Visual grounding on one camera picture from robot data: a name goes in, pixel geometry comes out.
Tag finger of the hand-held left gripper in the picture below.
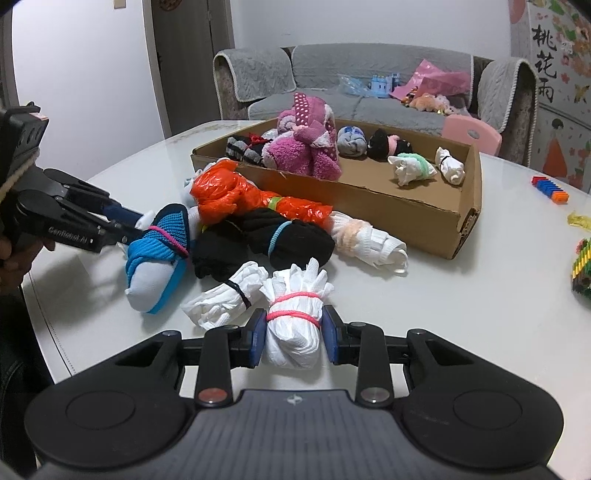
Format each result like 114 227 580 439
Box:
44 169 145 228
102 222 137 253

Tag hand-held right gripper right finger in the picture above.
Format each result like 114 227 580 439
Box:
323 305 481 408

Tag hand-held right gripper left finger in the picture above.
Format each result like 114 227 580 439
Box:
115 308 269 408

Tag white bundle pink band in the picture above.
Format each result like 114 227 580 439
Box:
259 258 334 369

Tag blue sock bundle pink band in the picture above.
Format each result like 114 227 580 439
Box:
124 203 191 315

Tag white bundle black band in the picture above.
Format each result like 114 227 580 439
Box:
435 147 466 186
180 261 269 329

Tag light blue sock bundle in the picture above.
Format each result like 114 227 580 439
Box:
181 173 199 206

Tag black sock bundle blue band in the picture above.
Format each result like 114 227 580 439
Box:
191 208 337 280

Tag white sock bundle peach scrunchie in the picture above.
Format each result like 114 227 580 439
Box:
330 211 409 273

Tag orange bag bundle green band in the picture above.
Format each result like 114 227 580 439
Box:
256 196 334 229

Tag striped black grey sock bundle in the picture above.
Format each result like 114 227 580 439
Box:
225 133 273 166

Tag brown cardboard box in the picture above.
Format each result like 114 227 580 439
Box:
191 117 483 261

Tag magenta fluffy sock bundle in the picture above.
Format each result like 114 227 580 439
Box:
263 92 342 181

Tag white bundle green band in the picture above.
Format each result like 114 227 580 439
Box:
387 152 437 186

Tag grey sock bundle blue band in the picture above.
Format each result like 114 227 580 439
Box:
337 126 369 158

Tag black sock bundle pink band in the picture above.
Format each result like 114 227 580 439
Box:
367 129 414 161

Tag white desktop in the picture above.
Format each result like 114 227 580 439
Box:
21 119 591 467

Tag person's left hand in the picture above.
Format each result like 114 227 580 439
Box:
0 237 44 289

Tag grey door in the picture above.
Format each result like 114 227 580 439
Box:
143 0 222 139

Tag grey quilted sofa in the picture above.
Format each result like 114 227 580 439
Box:
212 44 539 167

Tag pink chair back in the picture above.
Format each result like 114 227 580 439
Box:
442 114 503 155

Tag small plush toys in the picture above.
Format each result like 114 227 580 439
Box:
401 91 462 115

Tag blue toy castle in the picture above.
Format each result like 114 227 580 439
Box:
368 74 402 99

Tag clear blue plastic bag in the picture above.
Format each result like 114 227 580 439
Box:
336 73 372 95

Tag colourful block toy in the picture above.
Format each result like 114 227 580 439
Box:
571 237 591 296

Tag colourful block stick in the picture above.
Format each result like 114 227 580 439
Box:
531 175 570 204

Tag pink plastic bag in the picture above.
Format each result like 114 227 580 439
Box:
389 61 471 102

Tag fridge with flower stickers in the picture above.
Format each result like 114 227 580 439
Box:
508 0 591 195

